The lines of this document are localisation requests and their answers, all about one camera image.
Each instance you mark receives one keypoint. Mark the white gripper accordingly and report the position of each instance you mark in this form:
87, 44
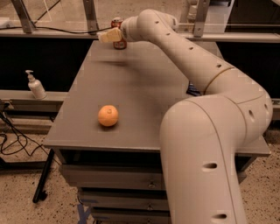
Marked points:
126, 30

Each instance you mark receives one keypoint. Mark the red coke can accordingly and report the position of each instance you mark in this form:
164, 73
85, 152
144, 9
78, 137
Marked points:
122, 44

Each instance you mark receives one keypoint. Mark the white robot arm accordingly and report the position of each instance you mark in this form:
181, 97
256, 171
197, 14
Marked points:
199, 136

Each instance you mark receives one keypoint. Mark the orange fruit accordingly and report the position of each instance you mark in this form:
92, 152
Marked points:
108, 115

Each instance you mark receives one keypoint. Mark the grey drawer cabinet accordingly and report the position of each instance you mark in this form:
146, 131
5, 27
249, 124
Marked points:
122, 160

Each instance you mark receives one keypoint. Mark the dark blue snack packet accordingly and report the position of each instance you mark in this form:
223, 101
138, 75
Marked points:
192, 90

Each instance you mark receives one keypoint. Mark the white pump soap bottle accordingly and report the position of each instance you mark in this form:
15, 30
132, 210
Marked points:
35, 86

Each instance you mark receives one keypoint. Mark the black floor stand leg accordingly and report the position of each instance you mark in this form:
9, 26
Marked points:
40, 194

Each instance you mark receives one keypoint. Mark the grey metal railing frame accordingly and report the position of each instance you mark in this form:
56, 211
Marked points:
198, 20

